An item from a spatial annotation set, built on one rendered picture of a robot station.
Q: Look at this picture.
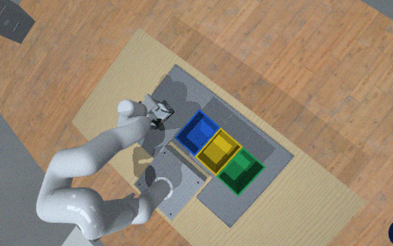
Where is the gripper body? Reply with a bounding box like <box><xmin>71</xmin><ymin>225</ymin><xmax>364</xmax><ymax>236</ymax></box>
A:
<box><xmin>146</xmin><ymin>110</ymin><xmax>157</xmax><ymax>124</ymax></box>

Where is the yellow open bin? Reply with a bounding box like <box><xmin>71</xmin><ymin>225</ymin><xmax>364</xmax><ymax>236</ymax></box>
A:
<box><xmin>195</xmin><ymin>128</ymin><xmax>243</xmax><ymax>176</ymax></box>

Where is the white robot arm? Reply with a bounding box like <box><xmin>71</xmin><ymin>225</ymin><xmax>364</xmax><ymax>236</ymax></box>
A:
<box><xmin>36</xmin><ymin>93</ymin><xmax>173</xmax><ymax>240</ymax></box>

